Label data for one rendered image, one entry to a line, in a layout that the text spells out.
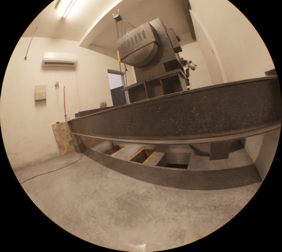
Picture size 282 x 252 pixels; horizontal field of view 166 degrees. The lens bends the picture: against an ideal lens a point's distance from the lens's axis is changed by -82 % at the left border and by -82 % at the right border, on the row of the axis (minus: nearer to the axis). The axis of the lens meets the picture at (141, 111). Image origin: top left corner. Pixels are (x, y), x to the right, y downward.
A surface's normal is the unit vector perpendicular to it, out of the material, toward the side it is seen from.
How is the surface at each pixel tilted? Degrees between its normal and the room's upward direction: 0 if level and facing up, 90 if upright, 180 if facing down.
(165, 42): 90
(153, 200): 0
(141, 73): 90
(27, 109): 90
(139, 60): 90
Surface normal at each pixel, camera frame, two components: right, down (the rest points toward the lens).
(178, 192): -0.20, -0.98
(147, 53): -0.55, 0.15
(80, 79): 0.81, -0.14
